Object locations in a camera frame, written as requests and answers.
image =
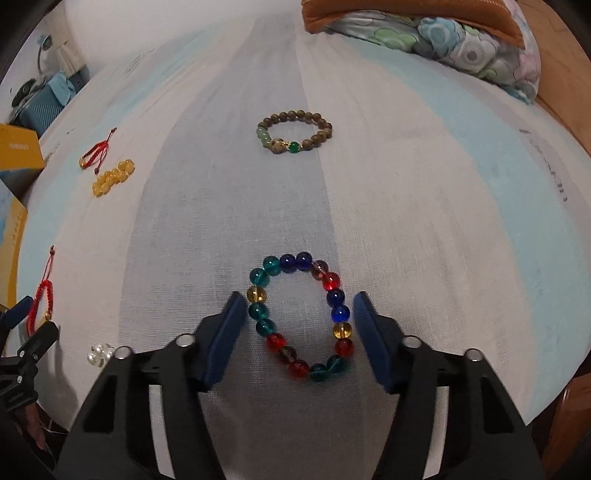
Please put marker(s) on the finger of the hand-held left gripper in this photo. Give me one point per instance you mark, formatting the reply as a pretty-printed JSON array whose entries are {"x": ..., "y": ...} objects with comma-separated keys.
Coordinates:
[
  {"x": 19, "y": 308},
  {"x": 42, "y": 337}
]

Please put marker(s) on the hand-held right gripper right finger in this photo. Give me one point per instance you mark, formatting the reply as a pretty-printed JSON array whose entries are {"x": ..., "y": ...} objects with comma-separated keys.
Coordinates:
[{"x": 369, "y": 341}]

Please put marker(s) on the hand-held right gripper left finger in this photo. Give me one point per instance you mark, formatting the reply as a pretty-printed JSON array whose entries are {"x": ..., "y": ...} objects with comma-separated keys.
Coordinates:
[{"x": 226, "y": 341}]

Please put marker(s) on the blue and yellow cardboard box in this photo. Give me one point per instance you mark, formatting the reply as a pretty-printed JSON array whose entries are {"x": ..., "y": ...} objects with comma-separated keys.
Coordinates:
[{"x": 14, "y": 147}]

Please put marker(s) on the person's left hand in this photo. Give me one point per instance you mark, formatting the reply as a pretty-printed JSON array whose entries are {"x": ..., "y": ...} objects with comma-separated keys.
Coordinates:
[{"x": 34, "y": 427}]

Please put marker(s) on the blue suitcase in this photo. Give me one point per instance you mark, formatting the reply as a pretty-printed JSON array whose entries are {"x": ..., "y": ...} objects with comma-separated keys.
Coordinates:
[{"x": 41, "y": 113}]

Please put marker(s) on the light blue cloth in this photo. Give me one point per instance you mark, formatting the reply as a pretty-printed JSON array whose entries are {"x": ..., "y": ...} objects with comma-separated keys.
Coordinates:
[{"x": 62, "y": 87}]

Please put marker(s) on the blue desk lamp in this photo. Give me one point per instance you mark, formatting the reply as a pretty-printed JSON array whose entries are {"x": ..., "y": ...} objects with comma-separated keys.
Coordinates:
[{"x": 45, "y": 48}]

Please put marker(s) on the floral quilt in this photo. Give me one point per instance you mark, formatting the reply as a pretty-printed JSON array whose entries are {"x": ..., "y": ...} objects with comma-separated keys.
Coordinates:
[{"x": 461, "y": 46}]

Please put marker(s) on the striped colourful pillow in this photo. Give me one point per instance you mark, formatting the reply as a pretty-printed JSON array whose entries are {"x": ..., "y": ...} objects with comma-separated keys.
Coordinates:
[{"x": 498, "y": 23}]

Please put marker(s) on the wooden bed frame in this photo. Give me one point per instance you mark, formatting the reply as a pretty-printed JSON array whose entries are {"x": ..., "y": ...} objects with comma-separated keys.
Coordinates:
[{"x": 568, "y": 69}]

